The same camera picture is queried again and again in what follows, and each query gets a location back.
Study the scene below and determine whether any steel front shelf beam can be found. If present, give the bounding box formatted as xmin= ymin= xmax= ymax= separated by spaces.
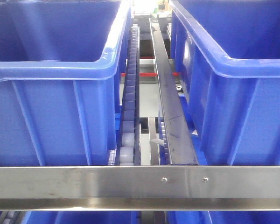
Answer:
xmin=0 ymin=166 xmax=280 ymax=211

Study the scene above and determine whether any white roller track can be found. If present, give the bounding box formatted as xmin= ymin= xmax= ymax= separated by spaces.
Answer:
xmin=115 ymin=24 xmax=141 ymax=166

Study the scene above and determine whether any blue target bin left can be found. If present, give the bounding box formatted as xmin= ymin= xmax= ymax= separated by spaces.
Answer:
xmin=0 ymin=0 xmax=131 ymax=166

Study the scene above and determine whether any blue target bin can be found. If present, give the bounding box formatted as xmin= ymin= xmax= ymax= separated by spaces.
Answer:
xmin=171 ymin=0 xmax=280 ymax=165
xmin=0 ymin=0 xmax=131 ymax=166

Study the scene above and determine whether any blue target bin right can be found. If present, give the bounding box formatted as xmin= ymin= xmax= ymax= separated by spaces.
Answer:
xmin=171 ymin=0 xmax=280 ymax=165

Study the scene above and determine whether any steel divider rail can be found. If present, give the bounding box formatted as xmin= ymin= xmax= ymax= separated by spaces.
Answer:
xmin=149 ymin=18 xmax=198 ymax=165

